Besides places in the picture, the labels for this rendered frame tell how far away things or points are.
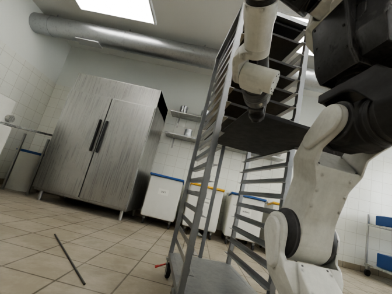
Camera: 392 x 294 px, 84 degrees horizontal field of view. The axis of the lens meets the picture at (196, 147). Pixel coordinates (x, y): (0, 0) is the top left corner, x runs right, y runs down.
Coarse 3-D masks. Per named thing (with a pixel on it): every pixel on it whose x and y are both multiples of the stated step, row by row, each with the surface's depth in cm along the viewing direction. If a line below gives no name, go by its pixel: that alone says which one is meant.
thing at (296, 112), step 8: (304, 48) 137; (304, 56) 136; (304, 64) 135; (304, 72) 134; (304, 80) 133; (296, 88) 134; (296, 96) 131; (296, 112) 128; (296, 120) 127; (288, 152) 124; (288, 160) 122; (288, 168) 120; (288, 176) 120; (288, 184) 119; (280, 200) 119; (280, 208) 117; (272, 288) 108
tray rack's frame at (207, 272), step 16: (288, 16) 139; (224, 48) 178; (208, 96) 185; (192, 160) 173; (240, 208) 174; (176, 224) 163; (208, 224) 169; (176, 256) 153; (192, 256) 163; (176, 272) 123; (192, 272) 129; (208, 272) 136; (224, 272) 143; (176, 288) 104; (192, 288) 108; (208, 288) 112; (224, 288) 117; (240, 288) 123
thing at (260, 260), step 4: (228, 240) 167; (232, 240) 166; (236, 240) 159; (236, 244) 156; (240, 244) 151; (240, 248) 145; (244, 248) 143; (248, 248) 138; (244, 252) 137; (248, 252) 137; (252, 252) 133; (252, 256) 131; (256, 256) 127; (260, 256) 123; (256, 260) 123; (260, 260) 122; (264, 260) 118; (260, 264) 116; (264, 264) 117
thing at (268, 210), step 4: (236, 204) 177; (240, 204) 169; (244, 204) 162; (248, 204) 155; (248, 208) 148; (252, 208) 148; (256, 208) 142; (260, 208) 137; (264, 208) 132; (268, 208) 128; (264, 212) 126; (268, 212) 127
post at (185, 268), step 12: (240, 12) 134; (240, 24) 131; (240, 36) 129; (228, 72) 124; (228, 84) 122; (216, 120) 118; (216, 132) 116; (216, 144) 115; (204, 180) 111; (204, 192) 110; (192, 228) 106; (192, 240) 105; (192, 252) 104; (180, 276) 103; (180, 288) 100
